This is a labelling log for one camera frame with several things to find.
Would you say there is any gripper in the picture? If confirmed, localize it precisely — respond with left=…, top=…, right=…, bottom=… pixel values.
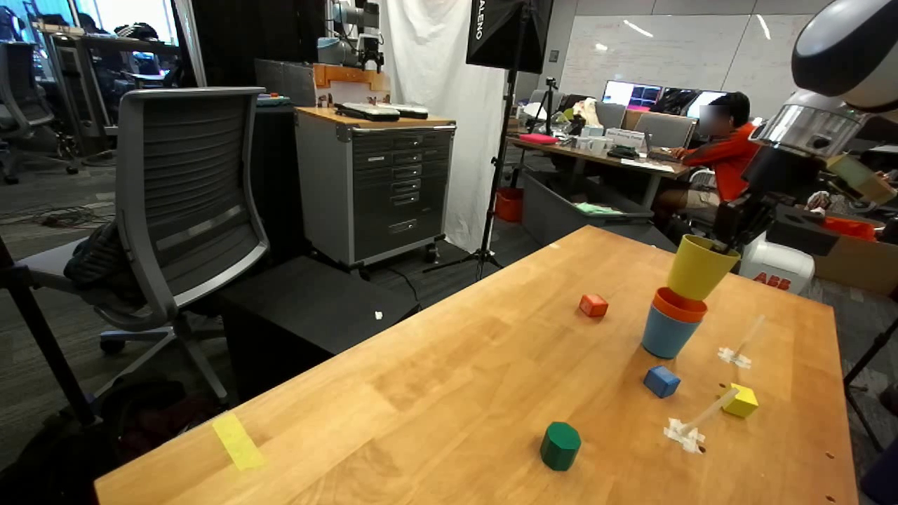
left=713, top=144, right=830, bottom=253

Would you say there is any yellow cup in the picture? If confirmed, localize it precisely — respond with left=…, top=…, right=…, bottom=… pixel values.
left=666, top=234, right=742, bottom=302

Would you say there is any orange cup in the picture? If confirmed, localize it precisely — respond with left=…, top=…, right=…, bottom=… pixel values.
left=652, top=287, right=709, bottom=324

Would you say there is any blue cup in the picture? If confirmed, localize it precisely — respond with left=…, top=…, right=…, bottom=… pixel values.
left=641, top=305, right=703, bottom=360

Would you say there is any white machine housing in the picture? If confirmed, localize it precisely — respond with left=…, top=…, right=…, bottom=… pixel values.
left=738, top=231, right=816, bottom=296

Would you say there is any person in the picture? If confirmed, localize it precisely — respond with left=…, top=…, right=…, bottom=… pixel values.
left=655, top=91, right=764, bottom=227

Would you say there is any cardboard box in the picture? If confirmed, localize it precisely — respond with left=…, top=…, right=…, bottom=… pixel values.
left=812, top=216, right=898, bottom=297

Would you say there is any clear stick with white tape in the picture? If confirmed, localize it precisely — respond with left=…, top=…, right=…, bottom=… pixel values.
left=717, top=315, right=766, bottom=370
left=663, top=389, right=740, bottom=455

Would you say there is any cluttered wooden desk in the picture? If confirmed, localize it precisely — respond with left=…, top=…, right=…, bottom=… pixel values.
left=508, top=130, right=692, bottom=211

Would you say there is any row of monitors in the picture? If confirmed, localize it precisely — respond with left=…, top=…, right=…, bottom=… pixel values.
left=601, top=79, right=728, bottom=121

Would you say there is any yellow block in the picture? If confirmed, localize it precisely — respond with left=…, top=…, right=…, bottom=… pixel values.
left=722, top=383, right=760, bottom=419

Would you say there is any blue block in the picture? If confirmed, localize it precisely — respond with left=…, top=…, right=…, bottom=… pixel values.
left=643, top=365, right=682, bottom=399

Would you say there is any grey storage bin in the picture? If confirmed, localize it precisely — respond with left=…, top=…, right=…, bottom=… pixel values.
left=520, top=171, right=678, bottom=252

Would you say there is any whiteboard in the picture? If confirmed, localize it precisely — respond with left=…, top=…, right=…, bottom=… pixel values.
left=560, top=13, right=816, bottom=120

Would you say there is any stand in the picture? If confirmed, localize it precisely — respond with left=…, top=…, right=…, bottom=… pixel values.
left=0, top=237, right=98, bottom=427
left=842, top=335, right=898, bottom=453

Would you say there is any red bin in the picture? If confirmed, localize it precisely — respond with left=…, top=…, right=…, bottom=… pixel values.
left=495, top=187, right=525, bottom=224

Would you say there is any green block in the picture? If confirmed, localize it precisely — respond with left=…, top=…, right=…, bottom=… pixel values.
left=540, top=421, right=582, bottom=472

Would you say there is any softbox light on stand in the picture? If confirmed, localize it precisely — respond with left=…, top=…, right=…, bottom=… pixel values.
left=423, top=0, right=555, bottom=280

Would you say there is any white curtain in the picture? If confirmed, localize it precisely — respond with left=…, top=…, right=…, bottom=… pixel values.
left=377, top=0, right=518, bottom=254

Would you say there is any grey tool cabinet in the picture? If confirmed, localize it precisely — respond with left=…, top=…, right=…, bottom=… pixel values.
left=294, top=105, right=457, bottom=272

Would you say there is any black controller on cabinet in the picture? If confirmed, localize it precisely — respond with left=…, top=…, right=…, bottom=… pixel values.
left=334, top=102, right=430, bottom=123

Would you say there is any black platform box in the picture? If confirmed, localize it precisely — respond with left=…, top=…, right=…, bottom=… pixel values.
left=216, top=255, right=422, bottom=402

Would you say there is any yellow tape strip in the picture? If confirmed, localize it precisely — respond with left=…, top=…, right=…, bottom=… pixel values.
left=212, top=412, right=267, bottom=471

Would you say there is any grey office chair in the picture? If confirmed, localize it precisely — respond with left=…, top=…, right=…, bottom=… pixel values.
left=15, top=86, right=272, bottom=405

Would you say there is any dark desk with gear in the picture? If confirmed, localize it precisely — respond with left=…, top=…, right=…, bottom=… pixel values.
left=34, top=21, right=185, bottom=156

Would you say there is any dark office chair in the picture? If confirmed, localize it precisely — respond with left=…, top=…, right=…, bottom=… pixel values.
left=0, top=40, right=82, bottom=186

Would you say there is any camera on tripod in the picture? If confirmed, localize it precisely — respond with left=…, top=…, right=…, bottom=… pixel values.
left=528, top=76, right=563, bottom=136

